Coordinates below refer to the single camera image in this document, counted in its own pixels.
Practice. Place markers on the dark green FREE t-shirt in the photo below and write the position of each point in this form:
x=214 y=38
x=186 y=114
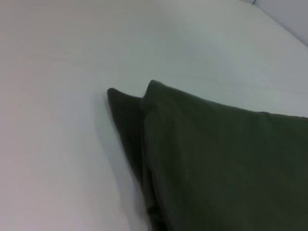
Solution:
x=216 y=156

